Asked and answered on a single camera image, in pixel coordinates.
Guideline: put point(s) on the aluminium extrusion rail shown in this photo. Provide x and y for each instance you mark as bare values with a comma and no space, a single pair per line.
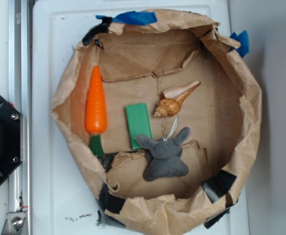
19,216

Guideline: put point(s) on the green rectangular block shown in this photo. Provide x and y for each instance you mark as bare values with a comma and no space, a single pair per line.
138,123

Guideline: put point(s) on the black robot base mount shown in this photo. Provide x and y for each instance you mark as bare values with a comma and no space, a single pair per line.
10,139

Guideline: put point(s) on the blue tape piece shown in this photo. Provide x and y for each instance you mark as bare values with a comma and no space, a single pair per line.
243,38
132,18

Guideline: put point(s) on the blue tape piece top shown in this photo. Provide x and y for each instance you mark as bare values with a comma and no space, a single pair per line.
132,18

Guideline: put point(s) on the grey plush bunny toy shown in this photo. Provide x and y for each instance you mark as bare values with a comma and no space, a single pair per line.
164,156

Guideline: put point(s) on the orange plastic toy carrot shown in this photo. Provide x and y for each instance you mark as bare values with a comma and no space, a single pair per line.
96,115

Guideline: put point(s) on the blue tape piece right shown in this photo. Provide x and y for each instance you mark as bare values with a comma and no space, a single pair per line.
243,38

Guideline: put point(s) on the white plastic tray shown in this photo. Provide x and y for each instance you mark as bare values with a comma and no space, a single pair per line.
62,204

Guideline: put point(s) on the brown paper bag bin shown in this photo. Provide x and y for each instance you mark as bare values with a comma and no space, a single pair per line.
138,63

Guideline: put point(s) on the brown spiral conch shell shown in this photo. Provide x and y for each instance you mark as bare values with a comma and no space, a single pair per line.
172,100

